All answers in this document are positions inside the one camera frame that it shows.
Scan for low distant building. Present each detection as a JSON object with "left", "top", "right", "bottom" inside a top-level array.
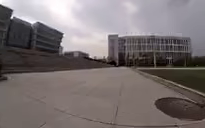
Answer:
[{"left": 63, "top": 50, "right": 90, "bottom": 60}]

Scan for grey concrete pavement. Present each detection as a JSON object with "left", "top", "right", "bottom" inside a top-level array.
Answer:
[{"left": 0, "top": 66, "right": 205, "bottom": 128}]

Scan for white glass-fronted building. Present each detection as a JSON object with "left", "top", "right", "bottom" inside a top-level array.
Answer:
[{"left": 107, "top": 33, "right": 193, "bottom": 67}]

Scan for wide stone stairs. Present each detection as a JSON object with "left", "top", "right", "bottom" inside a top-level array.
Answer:
[{"left": 0, "top": 46, "right": 115, "bottom": 75}]

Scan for pale concrete kerb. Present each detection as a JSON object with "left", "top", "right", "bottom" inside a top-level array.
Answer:
[{"left": 131, "top": 67, "right": 205, "bottom": 103}]

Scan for green grass lawn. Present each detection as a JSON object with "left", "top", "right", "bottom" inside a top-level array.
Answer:
[{"left": 137, "top": 68, "right": 205, "bottom": 98}]

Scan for dark glass stepped building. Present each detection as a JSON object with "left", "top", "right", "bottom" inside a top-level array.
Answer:
[{"left": 0, "top": 0, "right": 65, "bottom": 55}]

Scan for round dark manhole cover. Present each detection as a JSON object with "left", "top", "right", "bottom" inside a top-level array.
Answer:
[{"left": 154, "top": 96, "right": 205, "bottom": 122}]

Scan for dark hedge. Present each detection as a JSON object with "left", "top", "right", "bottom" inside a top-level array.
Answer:
[{"left": 185, "top": 55, "right": 205, "bottom": 68}]

